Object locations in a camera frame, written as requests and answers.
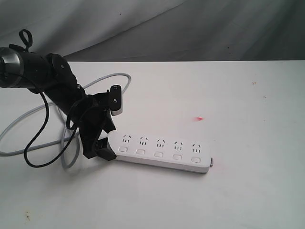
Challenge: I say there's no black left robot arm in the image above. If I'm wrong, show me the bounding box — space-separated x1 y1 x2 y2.
0 29 122 161

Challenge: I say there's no grey backdrop cloth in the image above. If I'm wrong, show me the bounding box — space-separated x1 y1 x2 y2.
0 0 305 62

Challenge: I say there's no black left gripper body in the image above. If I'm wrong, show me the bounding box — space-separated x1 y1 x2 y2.
79 92 109 158

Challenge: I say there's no white five-socket power strip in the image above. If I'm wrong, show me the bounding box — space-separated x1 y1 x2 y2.
108 131 214 174

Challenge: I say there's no grey power cord with plug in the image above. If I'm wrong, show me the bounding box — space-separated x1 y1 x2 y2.
0 73 132 169

